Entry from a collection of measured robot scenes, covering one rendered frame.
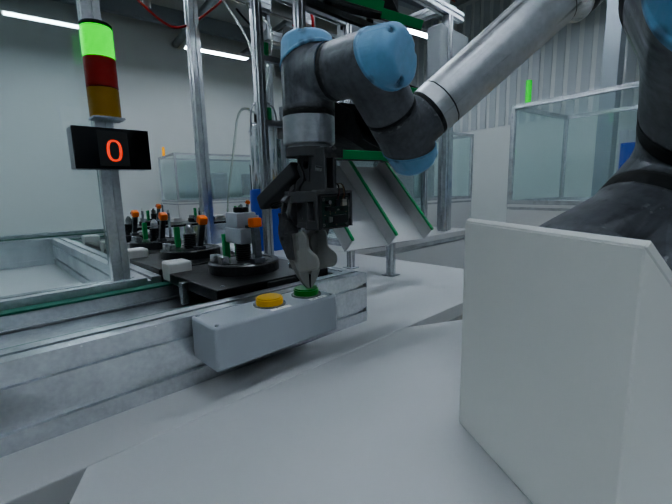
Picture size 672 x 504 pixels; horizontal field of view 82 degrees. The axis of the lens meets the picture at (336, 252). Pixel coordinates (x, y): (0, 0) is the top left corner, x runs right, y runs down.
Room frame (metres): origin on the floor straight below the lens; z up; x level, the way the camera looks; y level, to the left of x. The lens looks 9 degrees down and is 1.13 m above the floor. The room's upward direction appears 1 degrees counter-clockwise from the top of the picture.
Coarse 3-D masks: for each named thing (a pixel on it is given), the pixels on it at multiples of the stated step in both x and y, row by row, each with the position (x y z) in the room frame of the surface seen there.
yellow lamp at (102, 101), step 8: (88, 88) 0.70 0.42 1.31; (96, 88) 0.69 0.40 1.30; (104, 88) 0.70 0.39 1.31; (112, 88) 0.71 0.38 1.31; (88, 96) 0.70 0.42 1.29; (96, 96) 0.69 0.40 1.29; (104, 96) 0.70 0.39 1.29; (112, 96) 0.71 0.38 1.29; (88, 104) 0.70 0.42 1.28; (96, 104) 0.69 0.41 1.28; (104, 104) 0.70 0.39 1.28; (112, 104) 0.71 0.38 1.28; (96, 112) 0.69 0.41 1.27; (104, 112) 0.70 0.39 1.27; (112, 112) 0.71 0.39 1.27; (120, 112) 0.72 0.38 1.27
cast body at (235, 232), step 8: (240, 208) 0.75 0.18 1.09; (248, 208) 0.77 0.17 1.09; (232, 216) 0.75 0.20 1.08; (240, 216) 0.74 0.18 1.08; (248, 216) 0.75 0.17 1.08; (232, 224) 0.75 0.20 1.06; (240, 224) 0.74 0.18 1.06; (232, 232) 0.75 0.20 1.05; (240, 232) 0.73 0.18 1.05; (248, 232) 0.74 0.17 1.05; (232, 240) 0.75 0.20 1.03; (240, 240) 0.73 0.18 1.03; (248, 240) 0.74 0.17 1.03
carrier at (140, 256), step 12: (192, 228) 0.95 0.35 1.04; (180, 240) 0.97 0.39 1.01; (192, 240) 0.94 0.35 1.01; (204, 240) 1.01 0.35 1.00; (132, 252) 0.93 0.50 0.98; (144, 252) 0.94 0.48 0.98; (168, 252) 0.89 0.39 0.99; (180, 252) 0.88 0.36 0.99; (192, 252) 0.89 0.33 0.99; (204, 252) 0.90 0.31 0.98; (216, 252) 0.93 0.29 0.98; (144, 264) 0.85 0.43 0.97; (156, 264) 0.84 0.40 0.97; (192, 264) 0.83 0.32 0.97
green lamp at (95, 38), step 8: (80, 24) 0.70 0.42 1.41; (88, 24) 0.69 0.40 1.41; (96, 24) 0.70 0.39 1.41; (80, 32) 0.70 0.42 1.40; (88, 32) 0.69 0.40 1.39; (96, 32) 0.70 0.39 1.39; (104, 32) 0.71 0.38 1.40; (112, 32) 0.73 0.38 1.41; (80, 40) 0.70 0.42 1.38; (88, 40) 0.69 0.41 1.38; (96, 40) 0.70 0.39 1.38; (104, 40) 0.71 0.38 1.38; (112, 40) 0.72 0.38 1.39; (88, 48) 0.69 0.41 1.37; (96, 48) 0.70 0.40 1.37; (104, 48) 0.70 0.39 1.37; (112, 48) 0.72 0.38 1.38; (112, 56) 0.72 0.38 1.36
